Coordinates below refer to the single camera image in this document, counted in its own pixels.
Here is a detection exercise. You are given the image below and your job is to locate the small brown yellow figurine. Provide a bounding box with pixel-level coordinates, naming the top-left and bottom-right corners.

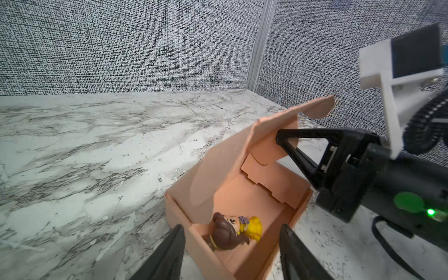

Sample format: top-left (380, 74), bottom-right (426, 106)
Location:
top-left (203, 212), bottom-right (263, 251)

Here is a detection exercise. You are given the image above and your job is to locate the pink paper box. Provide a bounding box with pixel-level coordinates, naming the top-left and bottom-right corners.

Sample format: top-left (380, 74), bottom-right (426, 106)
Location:
top-left (165, 96), bottom-right (335, 280)

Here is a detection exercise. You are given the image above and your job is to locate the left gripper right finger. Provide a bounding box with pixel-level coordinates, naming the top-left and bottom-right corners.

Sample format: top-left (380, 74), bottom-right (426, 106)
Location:
top-left (279, 224), bottom-right (333, 280)

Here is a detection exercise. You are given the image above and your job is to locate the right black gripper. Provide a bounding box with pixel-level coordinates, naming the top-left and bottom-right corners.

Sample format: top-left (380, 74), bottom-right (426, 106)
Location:
top-left (275, 128), bottom-right (448, 250)

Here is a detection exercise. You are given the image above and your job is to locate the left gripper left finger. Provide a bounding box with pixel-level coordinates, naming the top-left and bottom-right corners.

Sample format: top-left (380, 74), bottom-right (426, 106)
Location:
top-left (130, 225), bottom-right (186, 280)

